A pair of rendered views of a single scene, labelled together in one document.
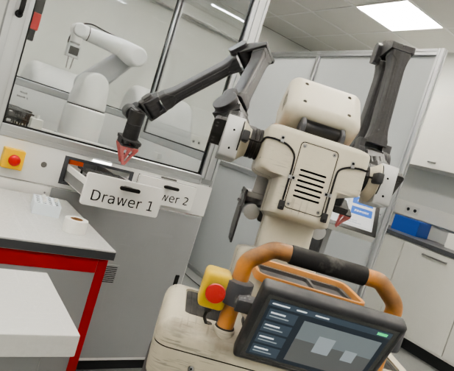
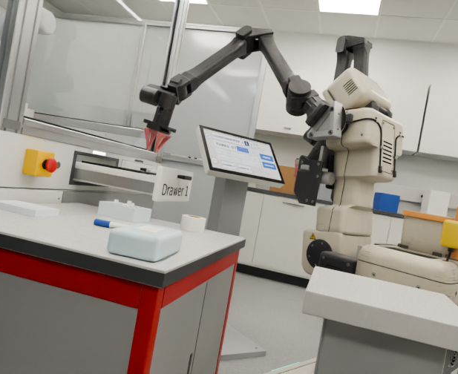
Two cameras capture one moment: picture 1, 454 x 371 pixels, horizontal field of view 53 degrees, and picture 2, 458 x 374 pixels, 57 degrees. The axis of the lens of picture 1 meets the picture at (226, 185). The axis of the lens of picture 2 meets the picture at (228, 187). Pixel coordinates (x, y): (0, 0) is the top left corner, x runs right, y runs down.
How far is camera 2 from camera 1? 1.21 m
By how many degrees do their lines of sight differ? 41
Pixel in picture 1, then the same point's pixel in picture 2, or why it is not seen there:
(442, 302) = (246, 225)
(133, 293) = not seen: hidden behind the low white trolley
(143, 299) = not seen: hidden behind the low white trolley
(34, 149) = (50, 148)
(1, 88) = (22, 72)
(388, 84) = (364, 70)
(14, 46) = (33, 14)
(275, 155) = (374, 132)
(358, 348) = not seen: outside the picture
